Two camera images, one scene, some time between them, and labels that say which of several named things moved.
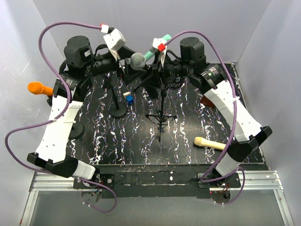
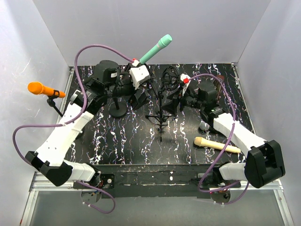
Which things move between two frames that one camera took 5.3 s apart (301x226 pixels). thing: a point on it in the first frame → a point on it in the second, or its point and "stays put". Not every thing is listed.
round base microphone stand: x=118 y=110 stays put
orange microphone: x=37 y=88 stays put
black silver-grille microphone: x=138 y=61 → x=203 y=126
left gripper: x=129 y=73 → x=137 y=102
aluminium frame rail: x=260 y=181 stays put
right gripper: x=153 y=79 → x=171 y=107
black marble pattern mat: x=148 y=122 stays put
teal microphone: x=151 y=52 stays put
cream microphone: x=201 y=141 stays put
